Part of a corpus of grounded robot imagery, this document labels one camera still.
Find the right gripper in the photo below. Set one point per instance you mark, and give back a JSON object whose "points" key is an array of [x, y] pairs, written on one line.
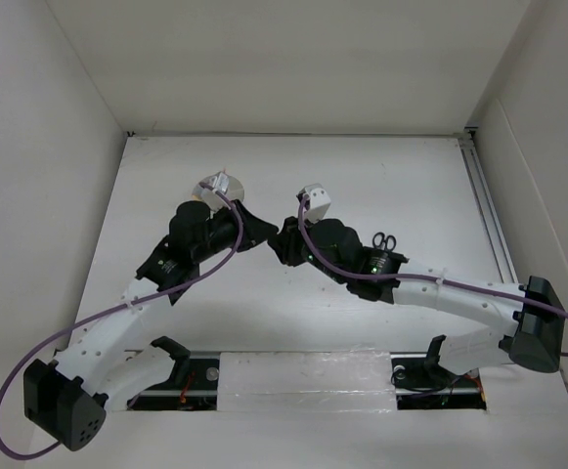
{"points": [[286, 241]]}

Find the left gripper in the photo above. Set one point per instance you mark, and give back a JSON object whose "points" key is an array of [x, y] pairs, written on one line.
{"points": [[256, 231]]}

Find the black handled scissors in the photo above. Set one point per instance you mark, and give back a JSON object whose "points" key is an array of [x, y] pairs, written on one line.
{"points": [[383, 241]]}

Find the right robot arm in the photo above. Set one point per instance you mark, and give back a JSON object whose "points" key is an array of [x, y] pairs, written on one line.
{"points": [[517, 322]]}

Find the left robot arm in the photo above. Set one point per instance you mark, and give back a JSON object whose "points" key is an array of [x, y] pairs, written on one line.
{"points": [[70, 396]]}

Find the white round divided container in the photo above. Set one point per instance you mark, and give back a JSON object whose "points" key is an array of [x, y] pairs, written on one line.
{"points": [[235, 191]]}

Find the white front panel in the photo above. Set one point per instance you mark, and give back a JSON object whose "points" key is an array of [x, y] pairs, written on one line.
{"points": [[308, 382]]}

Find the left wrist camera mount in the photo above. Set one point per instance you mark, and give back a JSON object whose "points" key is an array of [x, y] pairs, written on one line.
{"points": [[210, 188]]}

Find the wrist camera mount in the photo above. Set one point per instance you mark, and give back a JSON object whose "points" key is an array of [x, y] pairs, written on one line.
{"points": [[315, 202], [210, 188]]}

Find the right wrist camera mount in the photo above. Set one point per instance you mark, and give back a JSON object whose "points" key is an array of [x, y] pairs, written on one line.
{"points": [[315, 202]]}

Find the aluminium rail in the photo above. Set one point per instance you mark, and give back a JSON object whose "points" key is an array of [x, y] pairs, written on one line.
{"points": [[485, 202]]}

